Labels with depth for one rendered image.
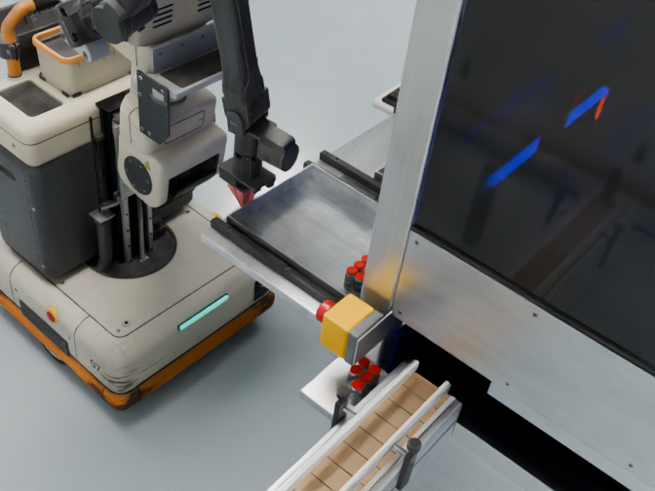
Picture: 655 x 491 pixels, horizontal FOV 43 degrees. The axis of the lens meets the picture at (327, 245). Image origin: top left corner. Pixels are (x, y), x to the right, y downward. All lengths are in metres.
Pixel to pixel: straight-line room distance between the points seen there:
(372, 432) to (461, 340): 0.20
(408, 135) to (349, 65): 2.86
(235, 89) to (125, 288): 1.05
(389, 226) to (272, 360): 1.39
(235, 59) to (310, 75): 2.45
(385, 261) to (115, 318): 1.18
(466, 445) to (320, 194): 0.65
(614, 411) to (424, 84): 0.52
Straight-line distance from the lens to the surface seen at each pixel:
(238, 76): 1.49
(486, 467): 1.48
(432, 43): 1.10
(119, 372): 2.30
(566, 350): 1.22
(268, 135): 1.56
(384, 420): 1.36
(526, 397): 1.31
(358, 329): 1.33
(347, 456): 1.31
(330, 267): 1.64
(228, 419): 2.47
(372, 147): 1.97
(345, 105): 3.73
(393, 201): 1.25
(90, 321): 2.35
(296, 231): 1.70
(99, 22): 1.66
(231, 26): 1.44
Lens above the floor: 2.01
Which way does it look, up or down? 42 degrees down
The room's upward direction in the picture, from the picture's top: 8 degrees clockwise
